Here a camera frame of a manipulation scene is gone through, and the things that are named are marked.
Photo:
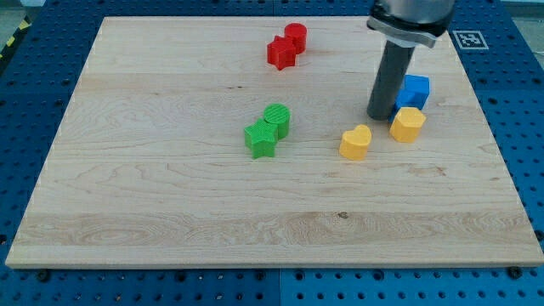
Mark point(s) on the green cylinder block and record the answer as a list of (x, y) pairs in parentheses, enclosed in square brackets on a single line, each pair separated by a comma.
[(279, 115)]

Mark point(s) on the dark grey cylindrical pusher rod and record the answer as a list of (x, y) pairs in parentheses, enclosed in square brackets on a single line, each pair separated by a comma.
[(390, 76)]

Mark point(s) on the green star block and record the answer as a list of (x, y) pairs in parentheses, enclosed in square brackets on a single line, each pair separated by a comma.
[(261, 138)]

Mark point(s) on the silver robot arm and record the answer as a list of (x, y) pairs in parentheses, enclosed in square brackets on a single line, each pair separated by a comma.
[(405, 24)]

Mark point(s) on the yellow heart block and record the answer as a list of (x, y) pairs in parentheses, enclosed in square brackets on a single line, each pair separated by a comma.
[(355, 143)]

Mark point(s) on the light wooden board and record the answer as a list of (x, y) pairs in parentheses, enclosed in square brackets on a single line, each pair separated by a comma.
[(149, 168)]

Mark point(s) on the white fiducial marker tag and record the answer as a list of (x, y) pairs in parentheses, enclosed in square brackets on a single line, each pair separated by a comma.
[(470, 40)]

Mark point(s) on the blue cube block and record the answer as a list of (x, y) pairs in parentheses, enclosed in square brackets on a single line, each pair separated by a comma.
[(416, 91)]

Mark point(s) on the yellow hexagon block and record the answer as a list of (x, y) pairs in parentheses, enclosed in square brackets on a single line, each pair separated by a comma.
[(407, 124)]

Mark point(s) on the red cylinder block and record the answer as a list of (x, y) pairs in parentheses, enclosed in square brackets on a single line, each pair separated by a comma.
[(298, 33)]

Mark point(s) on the red star block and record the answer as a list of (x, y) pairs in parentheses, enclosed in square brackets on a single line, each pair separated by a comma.
[(281, 53)]

